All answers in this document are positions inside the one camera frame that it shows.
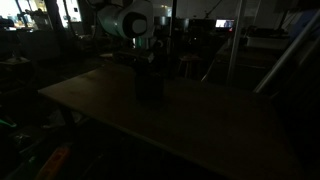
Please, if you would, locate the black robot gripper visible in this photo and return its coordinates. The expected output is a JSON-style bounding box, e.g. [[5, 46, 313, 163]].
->
[[133, 37, 164, 62]]

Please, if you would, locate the wooden stool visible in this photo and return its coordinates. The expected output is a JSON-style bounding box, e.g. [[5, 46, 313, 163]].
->
[[178, 55, 202, 78]]

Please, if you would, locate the metal tripod pole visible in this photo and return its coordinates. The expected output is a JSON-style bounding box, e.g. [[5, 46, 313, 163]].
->
[[226, 0, 247, 86]]

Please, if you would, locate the lit computer monitor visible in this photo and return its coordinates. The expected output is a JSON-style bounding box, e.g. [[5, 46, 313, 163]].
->
[[215, 19, 234, 28]]

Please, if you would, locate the orange tool on floor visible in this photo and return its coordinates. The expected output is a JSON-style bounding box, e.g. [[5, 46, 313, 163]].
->
[[35, 146, 70, 180]]

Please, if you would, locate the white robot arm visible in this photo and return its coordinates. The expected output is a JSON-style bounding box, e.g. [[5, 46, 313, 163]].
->
[[97, 0, 155, 63]]

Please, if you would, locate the dark open box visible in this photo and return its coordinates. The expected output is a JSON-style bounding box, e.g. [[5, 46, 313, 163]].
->
[[134, 61, 164, 101]]

